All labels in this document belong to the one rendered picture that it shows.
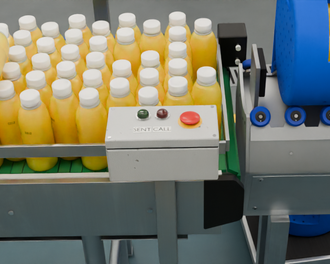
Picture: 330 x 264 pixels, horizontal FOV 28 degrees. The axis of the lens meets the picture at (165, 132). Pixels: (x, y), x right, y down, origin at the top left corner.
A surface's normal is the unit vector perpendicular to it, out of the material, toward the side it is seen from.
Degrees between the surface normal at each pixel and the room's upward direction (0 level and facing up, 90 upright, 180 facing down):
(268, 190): 110
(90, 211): 90
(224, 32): 0
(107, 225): 90
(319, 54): 72
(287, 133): 52
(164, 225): 90
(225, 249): 0
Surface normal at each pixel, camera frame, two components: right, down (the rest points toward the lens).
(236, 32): -0.04, -0.78
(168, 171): -0.01, 0.62
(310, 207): 0.00, 0.83
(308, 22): -0.04, -0.10
